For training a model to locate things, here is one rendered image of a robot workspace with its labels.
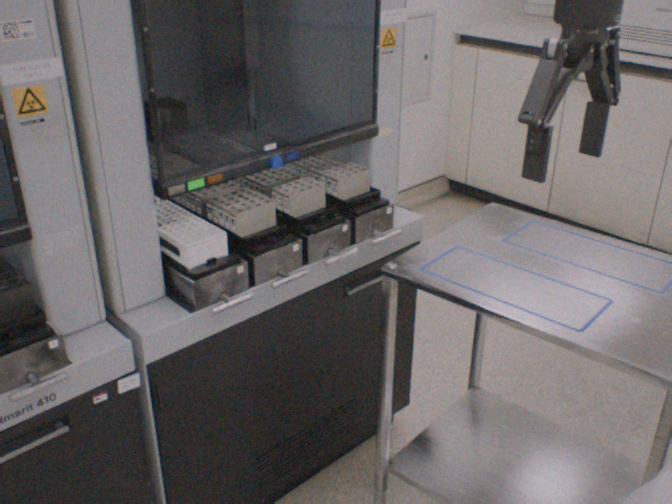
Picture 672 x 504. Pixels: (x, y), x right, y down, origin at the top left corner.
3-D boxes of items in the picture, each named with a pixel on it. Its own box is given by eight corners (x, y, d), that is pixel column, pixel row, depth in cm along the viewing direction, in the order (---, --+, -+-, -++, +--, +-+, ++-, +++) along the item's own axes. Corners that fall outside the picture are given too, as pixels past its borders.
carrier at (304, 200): (320, 204, 171) (320, 181, 168) (326, 206, 170) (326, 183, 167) (283, 217, 164) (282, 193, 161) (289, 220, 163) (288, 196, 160)
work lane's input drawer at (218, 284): (53, 213, 187) (47, 181, 183) (101, 199, 195) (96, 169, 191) (207, 321, 139) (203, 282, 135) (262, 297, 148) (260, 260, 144)
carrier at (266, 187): (296, 194, 177) (296, 171, 174) (301, 196, 176) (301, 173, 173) (260, 206, 170) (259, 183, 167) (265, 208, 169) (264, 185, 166)
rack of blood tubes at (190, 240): (119, 228, 162) (115, 204, 159) (157, 217, 168) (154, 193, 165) (189, 274, 143) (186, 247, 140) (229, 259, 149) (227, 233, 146)
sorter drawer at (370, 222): (198, 172, 215) (196, 144, 211) (235, 161, 223) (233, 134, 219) (367, 251, 167) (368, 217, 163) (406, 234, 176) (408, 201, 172)
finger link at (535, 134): (547, 111, 80) (532, 116, 79) (541, 153, 83) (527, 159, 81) (535, 109, 81) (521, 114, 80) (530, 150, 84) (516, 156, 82)
